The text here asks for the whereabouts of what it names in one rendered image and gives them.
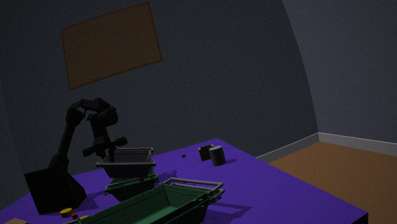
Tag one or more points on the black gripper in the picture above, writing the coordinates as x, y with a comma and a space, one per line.
118, 142

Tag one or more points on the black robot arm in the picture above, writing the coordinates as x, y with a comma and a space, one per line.
105, 116

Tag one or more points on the green plastic tray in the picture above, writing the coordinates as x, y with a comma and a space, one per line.
128, 190

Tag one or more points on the small red block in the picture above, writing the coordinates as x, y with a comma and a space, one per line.
74, 216

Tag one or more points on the grey cylinder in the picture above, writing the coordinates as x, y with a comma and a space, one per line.
217, 156

